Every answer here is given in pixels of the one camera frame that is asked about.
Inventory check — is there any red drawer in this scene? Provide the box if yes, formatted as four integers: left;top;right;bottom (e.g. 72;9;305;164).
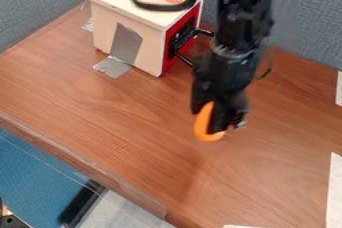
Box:
160;2;216;77

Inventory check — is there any grey tape strip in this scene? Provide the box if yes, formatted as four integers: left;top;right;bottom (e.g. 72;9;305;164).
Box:
92;22;145;80

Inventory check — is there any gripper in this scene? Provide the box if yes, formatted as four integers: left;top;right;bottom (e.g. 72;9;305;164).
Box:
189;45;265;136

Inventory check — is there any orange toy carrot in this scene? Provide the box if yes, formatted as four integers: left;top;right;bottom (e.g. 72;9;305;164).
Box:
192;101;228;143

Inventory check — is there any cabinet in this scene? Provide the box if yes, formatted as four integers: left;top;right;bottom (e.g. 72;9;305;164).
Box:
82;0;212;78

